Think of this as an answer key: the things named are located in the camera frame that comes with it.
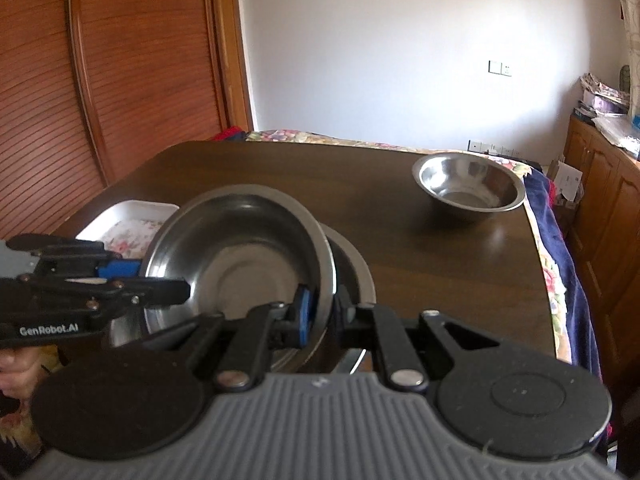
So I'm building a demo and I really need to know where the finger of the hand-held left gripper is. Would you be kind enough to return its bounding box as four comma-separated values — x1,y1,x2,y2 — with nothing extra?
29,278,192,314
6,233,143,279

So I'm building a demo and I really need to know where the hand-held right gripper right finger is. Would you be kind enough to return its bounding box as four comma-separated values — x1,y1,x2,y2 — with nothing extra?
332,292,502,392

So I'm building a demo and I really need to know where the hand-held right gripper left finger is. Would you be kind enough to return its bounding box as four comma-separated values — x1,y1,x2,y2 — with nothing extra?
140,284,317,393

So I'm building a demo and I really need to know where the white floral square plate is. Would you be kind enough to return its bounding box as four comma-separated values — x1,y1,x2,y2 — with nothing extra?
75,200,180,262

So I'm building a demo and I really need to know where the large steel bowl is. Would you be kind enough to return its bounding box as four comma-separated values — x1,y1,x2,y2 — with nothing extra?
107,222,377,377

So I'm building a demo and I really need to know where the medium steel bowl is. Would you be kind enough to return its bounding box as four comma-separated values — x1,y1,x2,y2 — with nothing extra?
141,184,337,357

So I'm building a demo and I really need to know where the small steel bowl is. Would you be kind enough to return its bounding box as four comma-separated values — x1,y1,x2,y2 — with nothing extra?
411,151,527,214

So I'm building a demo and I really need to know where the person's left hand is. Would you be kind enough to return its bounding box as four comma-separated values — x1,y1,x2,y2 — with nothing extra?
0,347,54,397

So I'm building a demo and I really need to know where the floral bedspread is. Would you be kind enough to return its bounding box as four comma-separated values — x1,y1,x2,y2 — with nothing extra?
244,129,573,363

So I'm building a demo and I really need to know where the brown wooden wardrobe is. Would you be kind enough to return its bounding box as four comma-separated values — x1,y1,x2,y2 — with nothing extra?
0,0,254,242

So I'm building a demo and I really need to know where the blue blanket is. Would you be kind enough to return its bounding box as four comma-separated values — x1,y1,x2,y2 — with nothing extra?
520,160,602,377

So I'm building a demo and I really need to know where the white cardboard box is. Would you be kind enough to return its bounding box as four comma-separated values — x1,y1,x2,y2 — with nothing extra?
547,157,584,207

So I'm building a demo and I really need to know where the brown wooden cabinet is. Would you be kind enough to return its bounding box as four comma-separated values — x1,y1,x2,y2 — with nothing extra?
562,112,640,397

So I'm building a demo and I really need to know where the pile of clutter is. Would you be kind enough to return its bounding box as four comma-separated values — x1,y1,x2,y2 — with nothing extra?
577,72,640,162

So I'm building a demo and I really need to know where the patterned curtain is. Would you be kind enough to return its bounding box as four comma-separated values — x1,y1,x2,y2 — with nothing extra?
606,0,640,122

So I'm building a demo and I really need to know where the white wall socket strip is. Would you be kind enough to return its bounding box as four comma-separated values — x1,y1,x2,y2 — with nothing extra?
467,139,521,157

